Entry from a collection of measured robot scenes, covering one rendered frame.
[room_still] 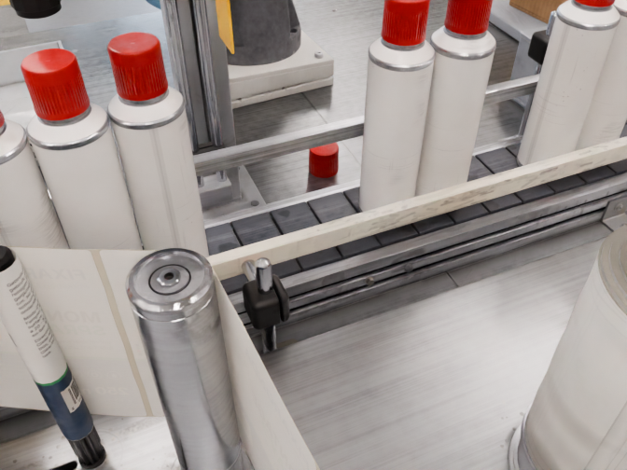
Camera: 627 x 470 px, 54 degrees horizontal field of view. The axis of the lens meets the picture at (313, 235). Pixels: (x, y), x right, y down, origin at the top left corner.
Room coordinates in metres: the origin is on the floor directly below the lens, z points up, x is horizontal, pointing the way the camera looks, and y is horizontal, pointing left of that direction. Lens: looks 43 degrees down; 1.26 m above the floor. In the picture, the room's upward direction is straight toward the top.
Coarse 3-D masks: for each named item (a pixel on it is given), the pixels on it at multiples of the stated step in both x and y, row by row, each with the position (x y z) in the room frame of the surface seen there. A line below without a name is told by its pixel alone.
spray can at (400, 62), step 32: (384, 0) 0.45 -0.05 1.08; (416, 0) 0.44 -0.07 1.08; (384, 32) 0.44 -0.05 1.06; (416, 32) 0.43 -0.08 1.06; (384, 64) 0.43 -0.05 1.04; (416, 64) 0.43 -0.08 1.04; (384, 96) 0.43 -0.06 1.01; (416, 96) 0.43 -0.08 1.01; (384, 128) 0.43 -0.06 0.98; (416, 128) 0.43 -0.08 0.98; (384, 160) 0.42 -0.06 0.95; (416, 160) 0.43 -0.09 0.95; (384, 192) 0.42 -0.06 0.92
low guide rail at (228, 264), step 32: (544, 160) 0.48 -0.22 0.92; (576, 160) 0.48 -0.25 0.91; (608, 160) 0.50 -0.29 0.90; (448, 192) 0.43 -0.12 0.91; (480, 192) 0.44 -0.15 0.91; (512, 192) 0.45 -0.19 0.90; (320, 224) 0.39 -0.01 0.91; (352, 224) 0.39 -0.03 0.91; (384, 224) 0.40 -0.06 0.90; (224, 256) 0.35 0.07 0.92; (256, 256) 0.35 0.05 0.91; (288, 256) 0.36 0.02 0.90
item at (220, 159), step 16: (512, 80) 0.54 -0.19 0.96; (528, 80) 0.54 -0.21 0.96; (496, 96) 0.52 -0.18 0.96; (512, 96) 0.53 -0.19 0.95; (320, 128) 0.46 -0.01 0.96; (336, 128) 0.46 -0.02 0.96; (352, 128) 0.46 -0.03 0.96; (256, 144) 0.44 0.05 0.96; (272, 144) 0.44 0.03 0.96; (288, 144) 0.44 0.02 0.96; (304, 144) 0.45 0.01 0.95; (320, 144) 0.45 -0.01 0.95; (208, 160) 0.41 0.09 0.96; (224, 160) 0.42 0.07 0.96; (240, 160) 0.42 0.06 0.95; (256, 160) 0.43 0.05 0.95; (128, 192) 0.39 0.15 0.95
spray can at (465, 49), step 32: (448, 0) 0.47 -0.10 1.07; (480, 0) 0.45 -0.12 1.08; (448, 32) 0.46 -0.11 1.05; (480, 32) 0.45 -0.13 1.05; (448, 64) 0.45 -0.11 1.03; (480, 64) 0.44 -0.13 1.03; (448, 96) 0.44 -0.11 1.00; (480, 96) 0.45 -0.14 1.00; (448, 128) 0.44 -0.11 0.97; (448, 160) 0.44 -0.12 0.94; (416, 192) 0.45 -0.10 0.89
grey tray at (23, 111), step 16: (16, 48) 0.77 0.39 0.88; (32, 48) 0.77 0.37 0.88; (0, 64) 0.75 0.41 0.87; (16, 64) 0.76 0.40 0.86; (0, 80) 0.75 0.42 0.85; (16, 80) 0.76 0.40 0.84; (0, 96) 0.72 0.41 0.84; (16, 96) 0.73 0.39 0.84; (16, 112) 0.69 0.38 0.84; (32, 112) 0.69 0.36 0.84
